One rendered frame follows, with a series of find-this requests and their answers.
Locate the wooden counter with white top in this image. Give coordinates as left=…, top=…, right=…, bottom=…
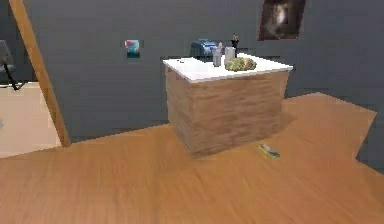
left=162, top=52, right=294, bottom=159

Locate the grey spray bottle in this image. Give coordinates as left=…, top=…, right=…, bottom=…
left=212, top=41, right=224, bottom=68

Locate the blue toaster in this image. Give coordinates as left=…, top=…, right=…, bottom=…
left=189, top=38, right=219, bottom=59

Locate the green lettuce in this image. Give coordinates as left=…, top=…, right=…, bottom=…
left=224, top=56, right=258, bottom=72

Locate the grey cup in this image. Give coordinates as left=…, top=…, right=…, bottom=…
left=224, top=46, right=237, bottom=66

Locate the black pepper mill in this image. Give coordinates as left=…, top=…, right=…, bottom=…
left=230, top=32, right=240, bottom=56

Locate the colourful flat book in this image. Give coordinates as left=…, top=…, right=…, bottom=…
left=256, top=143, right=281, bottom=160

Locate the dark framed picture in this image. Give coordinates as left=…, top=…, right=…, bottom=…
left=257, top=0, right=308, bottom=42

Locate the grey chair with black legs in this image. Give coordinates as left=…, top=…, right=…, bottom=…
left=0, top=39, right=25, bottom=92

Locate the small colourful wall picture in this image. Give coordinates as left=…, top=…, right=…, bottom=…
left=124, top=39, right=141, bottom=59

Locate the wooden door frame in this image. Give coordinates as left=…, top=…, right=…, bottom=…
left=8, top=0, right=72, bottom=149

